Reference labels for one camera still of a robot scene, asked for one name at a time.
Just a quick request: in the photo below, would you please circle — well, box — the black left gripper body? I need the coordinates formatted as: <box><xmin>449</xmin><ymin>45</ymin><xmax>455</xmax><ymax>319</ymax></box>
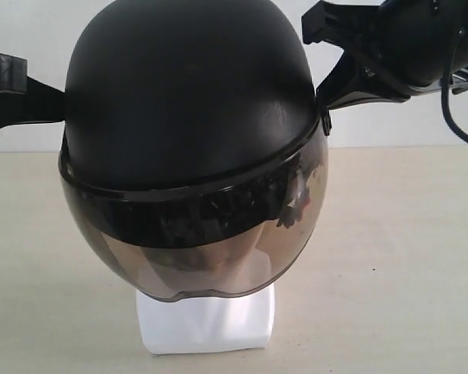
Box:
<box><xmin>358</xmin><ymin>1</ymin><xmax>468</xmax><ymax>96</ymax></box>

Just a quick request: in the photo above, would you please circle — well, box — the black helmet with tinted visor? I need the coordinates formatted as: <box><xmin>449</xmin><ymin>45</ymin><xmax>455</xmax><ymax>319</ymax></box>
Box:
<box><xmin>59</xmin><ymin>1</ymin><xmax>328</xmax><ymax>302</ymax></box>

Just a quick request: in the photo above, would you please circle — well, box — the white mannequin head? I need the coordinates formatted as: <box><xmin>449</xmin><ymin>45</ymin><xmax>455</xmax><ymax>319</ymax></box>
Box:
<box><xmin>136</xmin><ymin>284</ymin><xmax>275</xmax><ymax>355</ymax></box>

